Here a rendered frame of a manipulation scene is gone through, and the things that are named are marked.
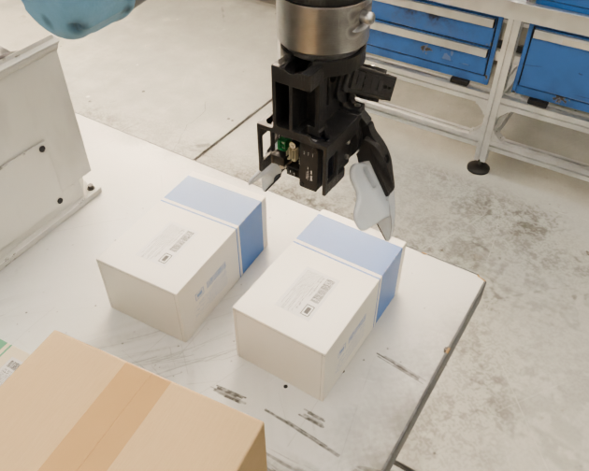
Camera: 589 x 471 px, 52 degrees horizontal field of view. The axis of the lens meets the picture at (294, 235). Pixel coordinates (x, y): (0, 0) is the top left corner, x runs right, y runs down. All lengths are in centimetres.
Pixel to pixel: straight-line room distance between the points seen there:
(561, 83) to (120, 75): 182
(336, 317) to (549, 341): 116
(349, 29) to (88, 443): 38
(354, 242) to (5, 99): 47
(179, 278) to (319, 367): 19
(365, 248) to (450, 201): 138
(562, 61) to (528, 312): 76
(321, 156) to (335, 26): 11
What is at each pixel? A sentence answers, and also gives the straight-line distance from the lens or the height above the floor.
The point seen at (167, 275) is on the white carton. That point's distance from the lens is 72.
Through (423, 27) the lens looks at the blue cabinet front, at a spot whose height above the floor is 46.
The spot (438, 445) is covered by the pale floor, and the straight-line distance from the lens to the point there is 151.
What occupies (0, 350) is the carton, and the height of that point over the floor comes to 76.
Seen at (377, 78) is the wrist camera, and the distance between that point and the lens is 58.
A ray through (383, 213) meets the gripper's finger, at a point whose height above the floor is 92.
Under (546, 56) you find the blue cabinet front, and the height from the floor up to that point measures 46.
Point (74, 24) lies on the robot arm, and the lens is 44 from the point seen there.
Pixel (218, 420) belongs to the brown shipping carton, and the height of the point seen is 86.
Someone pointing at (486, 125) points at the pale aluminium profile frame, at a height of 19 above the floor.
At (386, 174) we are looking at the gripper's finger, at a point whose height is 96.
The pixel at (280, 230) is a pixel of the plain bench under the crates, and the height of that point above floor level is 70.
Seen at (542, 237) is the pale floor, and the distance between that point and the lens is 206.
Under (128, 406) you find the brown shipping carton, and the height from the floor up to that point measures 86.
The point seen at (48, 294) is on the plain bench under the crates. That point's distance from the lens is 87.
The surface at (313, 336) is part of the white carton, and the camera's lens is 65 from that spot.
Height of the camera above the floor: 130
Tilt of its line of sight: 43 degrees down
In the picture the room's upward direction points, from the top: straight up
